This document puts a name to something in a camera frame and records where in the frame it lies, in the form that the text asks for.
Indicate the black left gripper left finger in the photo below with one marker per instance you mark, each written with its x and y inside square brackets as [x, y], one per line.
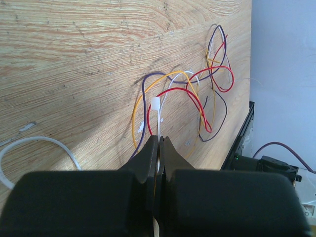
[94, 203]

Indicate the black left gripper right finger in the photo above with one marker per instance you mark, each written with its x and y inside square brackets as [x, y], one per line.
[226, 203]

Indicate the white zip tie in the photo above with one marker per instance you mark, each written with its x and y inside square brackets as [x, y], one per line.
[74, 158]

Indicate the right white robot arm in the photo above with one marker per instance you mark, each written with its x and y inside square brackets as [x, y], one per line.
[303, 180]

